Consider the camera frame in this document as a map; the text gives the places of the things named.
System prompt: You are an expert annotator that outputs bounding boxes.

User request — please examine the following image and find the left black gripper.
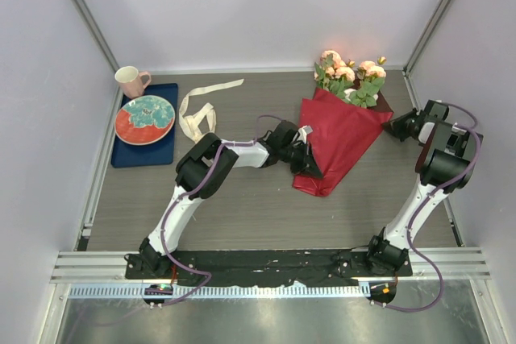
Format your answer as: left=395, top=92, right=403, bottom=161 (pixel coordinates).
left=279, top=142, right=323, bottom=180

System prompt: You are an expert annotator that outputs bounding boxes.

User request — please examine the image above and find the red wrapping paper sheet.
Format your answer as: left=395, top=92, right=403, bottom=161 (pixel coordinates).
left=293, top=88, right=393, bottom=197

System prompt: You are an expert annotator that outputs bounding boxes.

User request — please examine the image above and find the pink fake flower bouquet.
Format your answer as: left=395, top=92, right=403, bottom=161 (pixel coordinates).
left=314, top=50, right=386, bottom=108

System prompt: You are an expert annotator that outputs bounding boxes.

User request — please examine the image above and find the cream ribbon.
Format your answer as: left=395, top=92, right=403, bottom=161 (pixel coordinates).
left=177, top=79, right=244, bottom=143

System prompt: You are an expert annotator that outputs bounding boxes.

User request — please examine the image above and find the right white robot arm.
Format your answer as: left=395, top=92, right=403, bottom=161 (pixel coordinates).
left=364, top=100, right=483, bottom=276

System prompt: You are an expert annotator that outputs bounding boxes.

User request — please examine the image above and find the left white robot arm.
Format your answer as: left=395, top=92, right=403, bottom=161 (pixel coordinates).
left=127, top=120, right=323, bottom=279

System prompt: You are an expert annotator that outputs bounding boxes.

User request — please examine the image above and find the red and teal plate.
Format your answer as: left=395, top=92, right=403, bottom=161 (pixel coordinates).
left=114, top=95, right=176, bottom=146

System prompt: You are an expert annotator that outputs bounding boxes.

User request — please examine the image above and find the blue tray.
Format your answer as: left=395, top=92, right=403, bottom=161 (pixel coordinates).
left=110, top=83, right=178, bottom=168

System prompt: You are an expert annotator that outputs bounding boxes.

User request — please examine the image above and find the pink ceramic mug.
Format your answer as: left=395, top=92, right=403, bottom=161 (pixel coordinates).
left=114, top=66, right=152, bottom=99

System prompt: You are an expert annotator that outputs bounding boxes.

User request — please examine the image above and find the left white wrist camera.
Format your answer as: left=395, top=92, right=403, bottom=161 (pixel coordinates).
left=298, top=126, right=313, bottom=143

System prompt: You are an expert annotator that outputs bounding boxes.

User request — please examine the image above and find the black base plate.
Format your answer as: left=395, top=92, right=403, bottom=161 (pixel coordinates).
left=124, top=247, right=414, bottom=285

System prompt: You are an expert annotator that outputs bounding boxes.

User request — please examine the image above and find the perforated metal rail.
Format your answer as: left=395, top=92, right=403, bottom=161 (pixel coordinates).
left=68, top=282, right=370, bottom=300

